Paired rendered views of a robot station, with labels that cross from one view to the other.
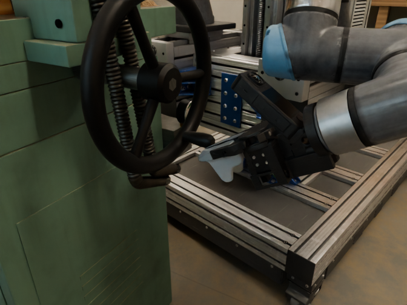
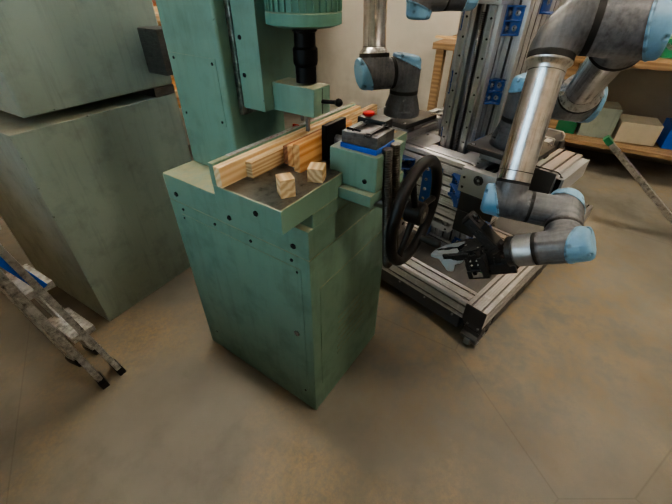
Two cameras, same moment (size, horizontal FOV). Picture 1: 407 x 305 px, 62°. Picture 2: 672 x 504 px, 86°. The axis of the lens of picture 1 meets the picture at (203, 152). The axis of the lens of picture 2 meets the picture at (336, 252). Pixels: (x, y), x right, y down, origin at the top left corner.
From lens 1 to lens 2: 0.51 m
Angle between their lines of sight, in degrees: 11
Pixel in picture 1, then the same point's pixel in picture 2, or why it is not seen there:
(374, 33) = (550, 200)
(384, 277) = (536, 325)
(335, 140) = (520, 261)
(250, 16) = (452, 114)
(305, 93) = not seen: hidden behind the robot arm
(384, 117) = (547, 255)
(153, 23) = not seen: hidden behind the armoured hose
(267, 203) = not seen: hidden behind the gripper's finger
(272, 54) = (488, 205)
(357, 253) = (517, 306)
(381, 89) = (548, 241)
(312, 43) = (513, 202)
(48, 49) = (357, 196)
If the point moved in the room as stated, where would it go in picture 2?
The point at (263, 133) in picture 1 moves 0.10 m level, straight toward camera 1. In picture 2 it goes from (478, 250) to (481, 277)
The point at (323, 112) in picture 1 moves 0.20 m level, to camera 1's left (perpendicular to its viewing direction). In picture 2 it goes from (516, 246) to (426, 242)
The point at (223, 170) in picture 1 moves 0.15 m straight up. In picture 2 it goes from (448, 264) to (461, 216)
